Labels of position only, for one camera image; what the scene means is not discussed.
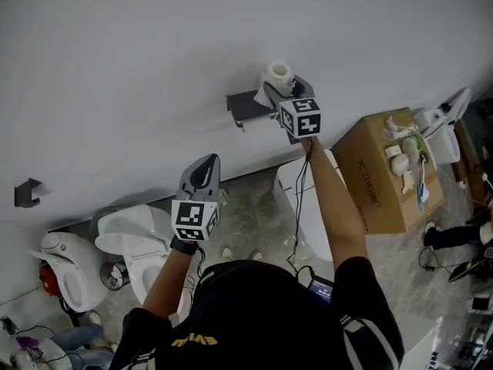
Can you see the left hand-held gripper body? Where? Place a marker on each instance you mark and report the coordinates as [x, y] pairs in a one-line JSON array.
[[190, 218]]

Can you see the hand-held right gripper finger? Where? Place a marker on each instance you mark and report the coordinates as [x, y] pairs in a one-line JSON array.
[[308, 89], [275, 98]]

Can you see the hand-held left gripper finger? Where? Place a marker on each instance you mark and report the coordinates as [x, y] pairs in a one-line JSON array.
[[190, 175], [213, 183]]

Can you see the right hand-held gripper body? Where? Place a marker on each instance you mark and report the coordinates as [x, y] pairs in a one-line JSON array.
[[304, 118]]

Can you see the white toilet paper roll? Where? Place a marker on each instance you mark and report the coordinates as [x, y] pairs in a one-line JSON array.
[[278, 76]]

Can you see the person's right forearm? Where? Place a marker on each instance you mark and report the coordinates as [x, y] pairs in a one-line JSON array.
[[335, 206]]

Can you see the person's left forearm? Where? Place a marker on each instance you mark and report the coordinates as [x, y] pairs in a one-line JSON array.
[[169, 280]]

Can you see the white round toilet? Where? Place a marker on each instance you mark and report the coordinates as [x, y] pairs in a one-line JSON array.
[[131, 233]]

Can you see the white toilet with open seat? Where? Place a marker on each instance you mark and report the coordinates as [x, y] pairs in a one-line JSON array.
[[73, 283]]

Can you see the white appliance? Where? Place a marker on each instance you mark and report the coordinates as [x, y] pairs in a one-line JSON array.
[[447, 133]]

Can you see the small white floor fitting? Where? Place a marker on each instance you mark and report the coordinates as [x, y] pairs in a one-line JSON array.
[[224, 196]]

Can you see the black wristband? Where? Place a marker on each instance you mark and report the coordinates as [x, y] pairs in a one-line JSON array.
[[184, 246]]

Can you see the black paper holder with shelf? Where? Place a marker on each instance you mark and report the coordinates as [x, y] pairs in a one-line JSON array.
[[246, 106]]

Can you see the person's left shoe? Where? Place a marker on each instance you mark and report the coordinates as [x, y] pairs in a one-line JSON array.
[[227, 251]]

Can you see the person's shoe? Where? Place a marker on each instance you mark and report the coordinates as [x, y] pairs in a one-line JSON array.
[[256, 253], [227, 251]]

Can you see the person's right shoe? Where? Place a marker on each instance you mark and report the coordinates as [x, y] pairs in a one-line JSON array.
[[256, 253]]

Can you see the small white box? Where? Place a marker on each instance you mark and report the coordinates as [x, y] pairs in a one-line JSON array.
[[393, 152]]

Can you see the brown cardboard box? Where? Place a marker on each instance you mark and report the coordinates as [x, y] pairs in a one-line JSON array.
[[369, 191]]

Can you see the white oval object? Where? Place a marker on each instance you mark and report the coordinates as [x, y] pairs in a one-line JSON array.
[[400, 164]]

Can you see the pale green plastic item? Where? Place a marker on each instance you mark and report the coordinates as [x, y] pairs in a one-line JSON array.
[[410, 146]]

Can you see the white plastic fitting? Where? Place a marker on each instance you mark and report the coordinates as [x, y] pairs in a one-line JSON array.
[[407, 181]]

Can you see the person's black t-shirt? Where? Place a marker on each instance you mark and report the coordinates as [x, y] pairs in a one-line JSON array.
[[262, 322]]

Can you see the blue white toothbrush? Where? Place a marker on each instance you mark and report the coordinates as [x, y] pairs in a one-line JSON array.
[[423, 191]]

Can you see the black phone with lit screen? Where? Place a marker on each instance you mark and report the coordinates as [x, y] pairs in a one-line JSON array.
[[321, 289]]

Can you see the red plastic object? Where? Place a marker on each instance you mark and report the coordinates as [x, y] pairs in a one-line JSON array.
[[48, 280]]

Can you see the purple cloth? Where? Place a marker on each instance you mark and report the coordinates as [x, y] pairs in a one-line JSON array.
[[27, 342]]

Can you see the small black wall holder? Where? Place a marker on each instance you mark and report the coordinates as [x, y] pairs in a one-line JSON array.
[[27, 193]]

